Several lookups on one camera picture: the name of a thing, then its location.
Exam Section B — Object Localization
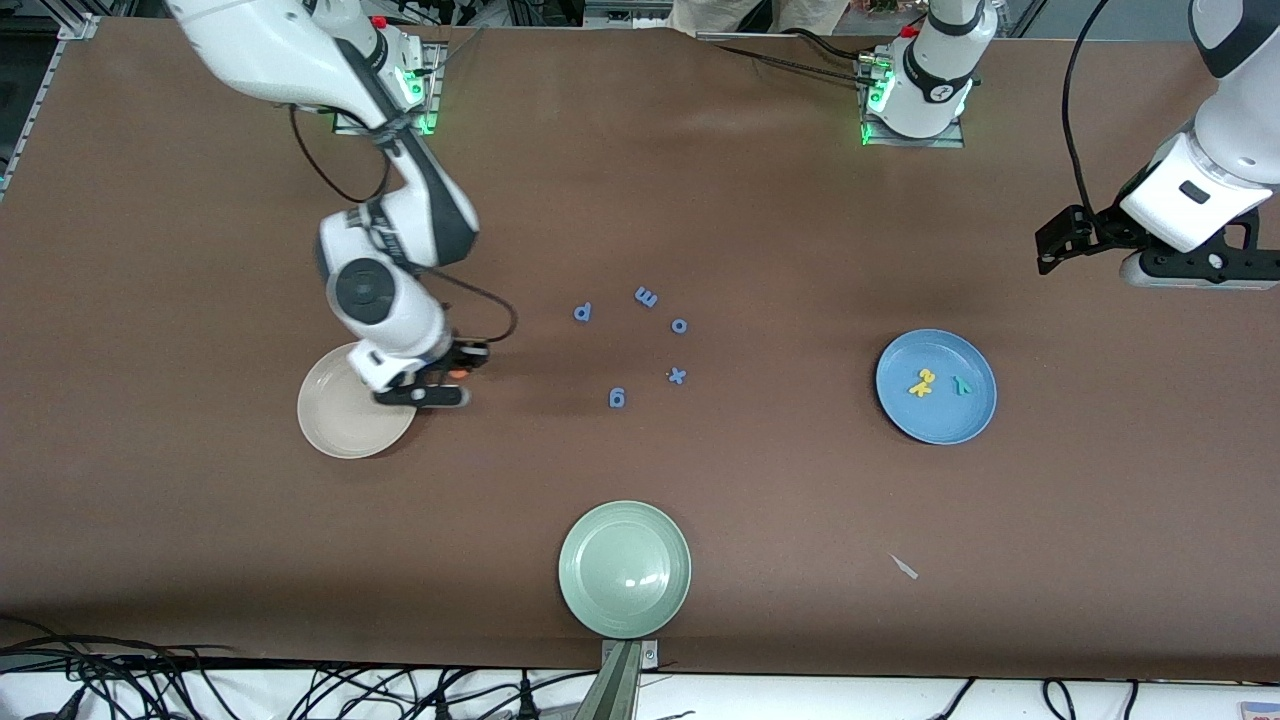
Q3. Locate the black cable on tabletop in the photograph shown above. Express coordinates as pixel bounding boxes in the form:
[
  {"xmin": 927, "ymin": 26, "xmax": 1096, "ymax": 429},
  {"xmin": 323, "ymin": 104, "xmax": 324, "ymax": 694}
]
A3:
[{"xmin": 700, "ymin": 33, "xmax": 873, "ymax": 89}]

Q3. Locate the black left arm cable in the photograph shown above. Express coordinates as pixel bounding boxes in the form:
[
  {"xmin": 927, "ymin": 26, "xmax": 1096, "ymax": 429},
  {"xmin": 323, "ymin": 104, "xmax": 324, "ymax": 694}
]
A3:
[{"xmin": 1061, "ymin": 0, "xmax": 1113, "ymax": 217}]

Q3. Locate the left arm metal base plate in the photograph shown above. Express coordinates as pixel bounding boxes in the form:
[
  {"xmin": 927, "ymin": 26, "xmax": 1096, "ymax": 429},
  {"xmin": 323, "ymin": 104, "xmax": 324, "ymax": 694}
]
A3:
[{"xmin": 856, "ymin": 50, "xmax": 967, "ymax": 150}]

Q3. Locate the black floor cable tangle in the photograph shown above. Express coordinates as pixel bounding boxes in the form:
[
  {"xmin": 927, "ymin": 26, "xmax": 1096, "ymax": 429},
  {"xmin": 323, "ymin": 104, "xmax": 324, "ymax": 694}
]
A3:
[{"xmin": 0, "ymin": 612, "xmax": 601, "ymax": 720}]

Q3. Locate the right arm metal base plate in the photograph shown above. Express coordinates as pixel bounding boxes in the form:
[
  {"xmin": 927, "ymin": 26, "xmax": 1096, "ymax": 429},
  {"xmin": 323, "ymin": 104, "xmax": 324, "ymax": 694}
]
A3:
[{"xmin": 333, "ymin": 40, "xmax": 447, "ymax": 137}]

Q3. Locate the beige round plate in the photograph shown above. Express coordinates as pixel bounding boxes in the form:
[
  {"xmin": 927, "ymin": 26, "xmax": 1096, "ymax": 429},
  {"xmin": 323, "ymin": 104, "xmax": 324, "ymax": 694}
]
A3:
[{"xmin": 297, "ymin": 343, "xmax": 418, "ymax": 460}]

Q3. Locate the green round plate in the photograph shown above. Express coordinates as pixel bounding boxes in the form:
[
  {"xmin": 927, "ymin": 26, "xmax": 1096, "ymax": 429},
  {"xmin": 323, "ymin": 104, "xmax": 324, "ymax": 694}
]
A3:
[{"xmin": 558, "ymin": 500, "xmax": 693, "ymax": 640}]

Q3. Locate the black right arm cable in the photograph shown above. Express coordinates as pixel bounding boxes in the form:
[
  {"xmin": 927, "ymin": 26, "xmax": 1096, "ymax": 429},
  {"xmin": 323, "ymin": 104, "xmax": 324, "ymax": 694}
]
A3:
[{"xmin": 289, "ymin": 100, "xmax": 519, "ymax": 347}]

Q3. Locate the aluminium frame rail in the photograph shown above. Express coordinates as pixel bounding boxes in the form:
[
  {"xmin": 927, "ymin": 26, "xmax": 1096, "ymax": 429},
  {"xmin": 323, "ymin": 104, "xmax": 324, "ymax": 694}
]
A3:
[{"xmin": 0, "ymin": 12, "xmax": 101, "ymax": 201}]

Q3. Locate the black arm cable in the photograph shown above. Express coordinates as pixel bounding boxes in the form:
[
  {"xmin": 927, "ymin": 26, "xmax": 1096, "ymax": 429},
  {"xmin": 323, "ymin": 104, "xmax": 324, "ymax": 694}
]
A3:
[
  {"xmin": 1061, "ymin": 0, "xmax": 1113, "ymax": 217},
  {"xmin": 289, "ymin": 100, "xmax": 519, "ymax": 347}
]

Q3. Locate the blue round plate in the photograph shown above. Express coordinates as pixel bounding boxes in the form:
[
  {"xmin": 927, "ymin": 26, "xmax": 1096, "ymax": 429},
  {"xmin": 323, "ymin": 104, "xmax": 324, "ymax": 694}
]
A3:
[{"xmin": 875, "ymin": 328, "xmax": 998, "ymax": 446}]

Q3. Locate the person in beige trousers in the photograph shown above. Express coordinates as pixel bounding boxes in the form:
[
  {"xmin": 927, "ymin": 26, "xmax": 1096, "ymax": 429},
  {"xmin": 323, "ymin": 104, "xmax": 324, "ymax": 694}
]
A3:
[{"xmin": 668, "ymin": 0, "xmax": 851, "ymax": 35}]

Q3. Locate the metal camera post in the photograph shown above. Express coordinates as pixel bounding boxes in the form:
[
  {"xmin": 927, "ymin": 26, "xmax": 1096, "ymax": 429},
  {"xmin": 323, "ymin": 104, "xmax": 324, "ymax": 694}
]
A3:
[{"xmin": 572, "ymin": 640, "xmax": 661, "ymax": 720}]

